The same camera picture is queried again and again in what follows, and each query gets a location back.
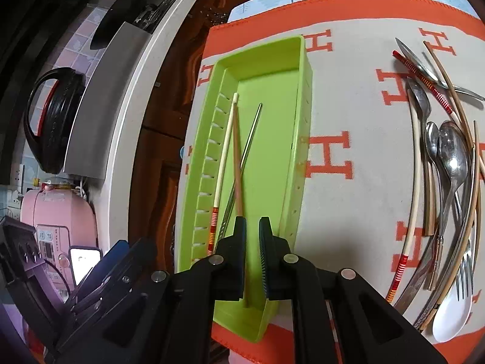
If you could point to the dark red striped chopstick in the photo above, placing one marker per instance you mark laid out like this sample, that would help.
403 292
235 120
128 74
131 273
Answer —
420 76

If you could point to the white plastic spoon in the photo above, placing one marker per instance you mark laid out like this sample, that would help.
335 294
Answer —
452 318

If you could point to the smartphone with lit screen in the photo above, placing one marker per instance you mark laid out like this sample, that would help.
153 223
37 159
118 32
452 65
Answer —
85 265

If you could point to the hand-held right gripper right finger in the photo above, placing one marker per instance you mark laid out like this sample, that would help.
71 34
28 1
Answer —
265 265

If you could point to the green plastic utensil tray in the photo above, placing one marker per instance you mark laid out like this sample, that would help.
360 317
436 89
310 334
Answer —
272 121

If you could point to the brown wooden chopstick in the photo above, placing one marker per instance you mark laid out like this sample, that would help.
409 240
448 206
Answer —
238 167
478 148

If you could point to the small metal spoon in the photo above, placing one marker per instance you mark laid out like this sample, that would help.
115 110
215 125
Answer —
432 140

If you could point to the white wall socket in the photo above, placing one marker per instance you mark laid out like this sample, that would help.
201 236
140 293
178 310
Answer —
17 178

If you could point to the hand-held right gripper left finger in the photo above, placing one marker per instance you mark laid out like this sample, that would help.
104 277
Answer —
238 235

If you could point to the orange and beige printed blanket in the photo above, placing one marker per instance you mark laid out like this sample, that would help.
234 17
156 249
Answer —
360 94

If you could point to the large metal spoon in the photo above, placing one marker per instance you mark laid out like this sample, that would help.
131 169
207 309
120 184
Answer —
452 151

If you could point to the cream chopstick red striped end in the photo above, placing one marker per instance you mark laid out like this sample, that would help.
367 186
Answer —
223 159
416 167

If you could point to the white kitchen countertop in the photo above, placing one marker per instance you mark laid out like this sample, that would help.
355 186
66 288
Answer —
132 102

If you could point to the pink rice cooker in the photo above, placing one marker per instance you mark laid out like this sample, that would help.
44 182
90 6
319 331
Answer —
57 212

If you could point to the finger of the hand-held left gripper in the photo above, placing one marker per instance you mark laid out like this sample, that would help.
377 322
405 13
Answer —
113 258
132 269

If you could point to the metal chopstick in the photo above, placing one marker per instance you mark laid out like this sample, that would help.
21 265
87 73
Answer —
248 148

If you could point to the stainless steel panel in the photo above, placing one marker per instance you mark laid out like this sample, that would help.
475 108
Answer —
102 102

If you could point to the pile of cutlery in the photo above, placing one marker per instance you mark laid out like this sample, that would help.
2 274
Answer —
447 83

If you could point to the slender metal spoon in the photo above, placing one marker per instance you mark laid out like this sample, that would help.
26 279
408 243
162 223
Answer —
407 51

